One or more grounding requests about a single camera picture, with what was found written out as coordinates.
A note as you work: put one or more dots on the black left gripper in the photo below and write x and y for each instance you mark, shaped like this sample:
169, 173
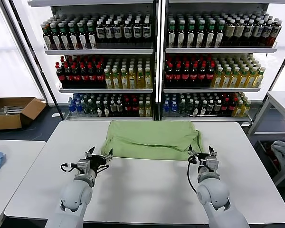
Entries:
97, 162

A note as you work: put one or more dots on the white side table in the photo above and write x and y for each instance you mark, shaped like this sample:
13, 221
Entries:
19, 154

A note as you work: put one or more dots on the grey metal frame table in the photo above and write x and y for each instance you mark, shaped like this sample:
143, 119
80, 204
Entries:
279, 97

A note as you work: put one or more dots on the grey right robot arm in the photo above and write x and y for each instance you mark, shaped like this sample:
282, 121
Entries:
213, 197

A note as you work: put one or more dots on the grey shelf unit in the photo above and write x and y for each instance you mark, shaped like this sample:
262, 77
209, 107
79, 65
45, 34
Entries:
154, 59
165, 51

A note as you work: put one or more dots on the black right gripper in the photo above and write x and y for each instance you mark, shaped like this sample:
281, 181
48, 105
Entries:
201, 159

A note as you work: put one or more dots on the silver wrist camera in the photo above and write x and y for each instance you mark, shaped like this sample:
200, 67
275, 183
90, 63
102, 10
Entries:
83, 164
211, 163

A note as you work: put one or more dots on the cola bottle red cap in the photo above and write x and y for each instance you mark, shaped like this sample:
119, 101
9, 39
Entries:
100, 76
92, 76
202, 76
84, 76
60, 76
194, 76
185, 76
210, 76
76, 76
169, 76
177, 76
68, 76

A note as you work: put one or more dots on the blue drink bottle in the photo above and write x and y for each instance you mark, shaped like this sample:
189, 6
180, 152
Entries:
78, 107
72, 107
173, 106
166, 107

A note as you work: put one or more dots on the red cloth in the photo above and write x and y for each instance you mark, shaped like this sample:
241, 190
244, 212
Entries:
274, 158

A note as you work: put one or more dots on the dark bottle white blue label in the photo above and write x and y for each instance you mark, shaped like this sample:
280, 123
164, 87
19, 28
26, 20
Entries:
100, 32
109, 32
127, 32
258, 32
267, 32
137, 32
146, 32
248, 32
117, 32

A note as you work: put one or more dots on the light green polo shirt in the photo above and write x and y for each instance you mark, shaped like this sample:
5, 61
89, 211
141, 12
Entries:
152, 133

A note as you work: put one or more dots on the grey crumpled cloth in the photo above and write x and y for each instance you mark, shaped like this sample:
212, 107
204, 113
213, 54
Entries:
282, 152

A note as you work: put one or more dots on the yellow juice bottle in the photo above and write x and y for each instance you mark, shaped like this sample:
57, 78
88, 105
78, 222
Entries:
148, 80
132, 80
243, 79
234, 79
116, 80
140, 80
124, 80
217, 79
226, 79
251, 79
108, 80
259, 79

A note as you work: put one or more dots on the black window frame post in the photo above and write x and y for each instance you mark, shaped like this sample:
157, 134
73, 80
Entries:
41, 71
282, 65

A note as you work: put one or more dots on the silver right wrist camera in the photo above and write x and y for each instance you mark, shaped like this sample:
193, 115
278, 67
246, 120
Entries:
211, 163

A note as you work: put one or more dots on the reddish drink bottle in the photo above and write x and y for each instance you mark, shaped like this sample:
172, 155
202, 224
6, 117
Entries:
276, 33

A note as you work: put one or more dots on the dark bottle green label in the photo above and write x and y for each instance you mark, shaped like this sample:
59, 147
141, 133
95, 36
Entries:
82, 39
73, 39
200, 35
47, 39
181, 35
210, 35
92, 39
219, 35
63, 39
190, 35
171, 35
55, 39

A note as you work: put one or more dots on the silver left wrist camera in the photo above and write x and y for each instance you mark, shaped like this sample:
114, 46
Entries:
83, 164

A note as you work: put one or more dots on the clear wrapped silver rods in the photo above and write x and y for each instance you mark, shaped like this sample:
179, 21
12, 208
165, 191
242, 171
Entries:
9, 110

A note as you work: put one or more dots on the dark bottle beige label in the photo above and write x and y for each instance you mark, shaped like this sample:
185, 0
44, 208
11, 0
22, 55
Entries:
239, 32
229, 32

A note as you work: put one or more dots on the brown cardboard box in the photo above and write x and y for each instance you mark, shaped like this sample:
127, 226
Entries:
4, 123

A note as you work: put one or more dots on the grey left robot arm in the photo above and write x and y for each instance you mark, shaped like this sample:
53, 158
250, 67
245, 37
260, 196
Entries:
73, 194

